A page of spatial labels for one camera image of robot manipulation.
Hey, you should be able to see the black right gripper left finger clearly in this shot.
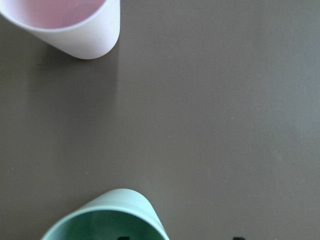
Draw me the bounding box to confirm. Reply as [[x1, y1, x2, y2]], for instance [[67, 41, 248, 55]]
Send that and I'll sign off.
[[117, 236, 130, 240]]

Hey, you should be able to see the pink cup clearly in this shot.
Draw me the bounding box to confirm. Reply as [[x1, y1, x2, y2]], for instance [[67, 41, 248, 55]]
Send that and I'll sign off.
[[0, 0, 121, 60]]

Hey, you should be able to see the green cup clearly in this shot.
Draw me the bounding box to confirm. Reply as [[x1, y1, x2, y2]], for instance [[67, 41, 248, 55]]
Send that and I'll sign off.
[[42, 188, 169, 240]]

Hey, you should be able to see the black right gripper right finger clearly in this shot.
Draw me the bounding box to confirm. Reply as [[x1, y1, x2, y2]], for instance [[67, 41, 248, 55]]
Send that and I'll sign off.
[[232, 236, 247, 240]]

